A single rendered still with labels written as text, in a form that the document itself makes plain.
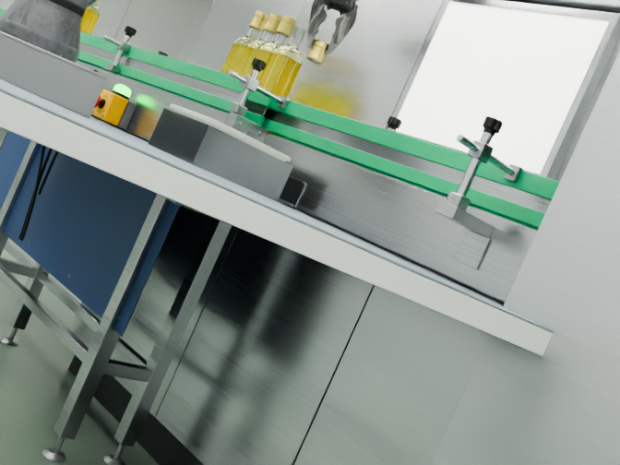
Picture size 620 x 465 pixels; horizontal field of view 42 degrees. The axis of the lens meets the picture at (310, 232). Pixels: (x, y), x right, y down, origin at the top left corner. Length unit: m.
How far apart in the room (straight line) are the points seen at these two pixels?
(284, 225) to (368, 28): 1.16
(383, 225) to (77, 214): 0.97
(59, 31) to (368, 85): 0.72
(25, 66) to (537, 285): 0.95
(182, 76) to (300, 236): 1.17
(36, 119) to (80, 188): 1.39
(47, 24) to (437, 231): 0.78
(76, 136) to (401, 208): 0.77
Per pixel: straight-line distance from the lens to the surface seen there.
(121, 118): 2.09
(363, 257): 0.93
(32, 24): 1.57
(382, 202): 1.51
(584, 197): 1.11
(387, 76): 1.89
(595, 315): 1.06
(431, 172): 1.50
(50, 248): 2.28
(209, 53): 2.51
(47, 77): 1.54
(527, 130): 1.62
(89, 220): 2.15
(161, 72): 2.11
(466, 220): 1.30
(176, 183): 0.86
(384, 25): 1.98
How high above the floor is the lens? 0.77
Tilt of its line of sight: 2 degrees down
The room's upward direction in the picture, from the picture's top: 24 degrees clockwise
